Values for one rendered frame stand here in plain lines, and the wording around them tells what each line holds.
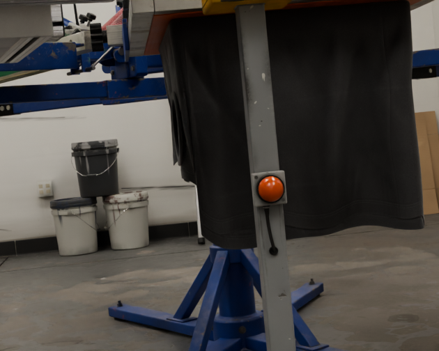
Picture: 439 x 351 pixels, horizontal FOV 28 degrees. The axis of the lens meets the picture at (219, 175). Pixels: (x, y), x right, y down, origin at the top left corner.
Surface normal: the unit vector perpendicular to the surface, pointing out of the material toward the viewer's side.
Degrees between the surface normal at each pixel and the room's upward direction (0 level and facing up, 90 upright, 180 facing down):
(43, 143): 90
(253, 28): 90
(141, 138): 90
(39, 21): 90
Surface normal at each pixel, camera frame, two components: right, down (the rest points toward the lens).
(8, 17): 0.36, 0.01
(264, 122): 0.11, 0.04
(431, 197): 0.07, -0.26
